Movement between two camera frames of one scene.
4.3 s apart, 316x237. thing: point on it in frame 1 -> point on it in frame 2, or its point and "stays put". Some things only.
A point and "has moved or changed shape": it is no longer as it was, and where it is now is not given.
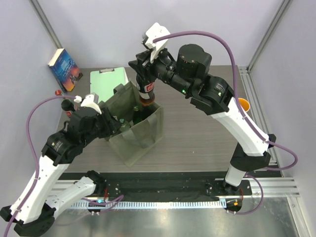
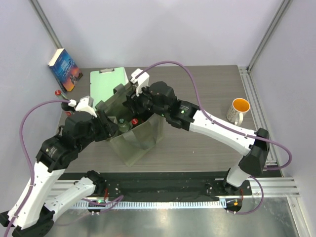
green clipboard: (103, 82) stays put
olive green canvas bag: (132, 145) stays put
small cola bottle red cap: (149, 88) has moved or changed shape
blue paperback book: (65, 70) stays put
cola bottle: (67, 105) has moved or changed shape
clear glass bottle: (125, 126) stays put
